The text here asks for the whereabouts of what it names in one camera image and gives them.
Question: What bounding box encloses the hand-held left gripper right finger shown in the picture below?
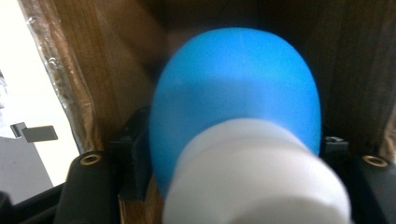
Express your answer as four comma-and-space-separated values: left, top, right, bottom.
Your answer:
319, 124, 349, 158

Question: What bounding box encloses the white stained board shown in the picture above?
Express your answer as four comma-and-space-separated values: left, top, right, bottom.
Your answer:
0, 135, 54, 205

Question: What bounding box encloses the brown wooden box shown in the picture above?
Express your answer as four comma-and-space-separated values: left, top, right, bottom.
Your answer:
18, 0, 396, 224

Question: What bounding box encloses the small grey metal bracket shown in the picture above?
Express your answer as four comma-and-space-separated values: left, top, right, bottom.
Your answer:
10, 121, 59, 144

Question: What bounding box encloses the clear plastic wrap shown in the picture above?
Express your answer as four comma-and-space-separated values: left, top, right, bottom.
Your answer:
18, 0, 105, 154

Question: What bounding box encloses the blue bulb with white base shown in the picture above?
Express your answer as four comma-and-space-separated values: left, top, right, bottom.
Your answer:
148, 27, 353, 224

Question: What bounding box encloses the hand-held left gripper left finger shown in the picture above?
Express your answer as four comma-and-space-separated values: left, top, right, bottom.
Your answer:
108, 106, 156, 203

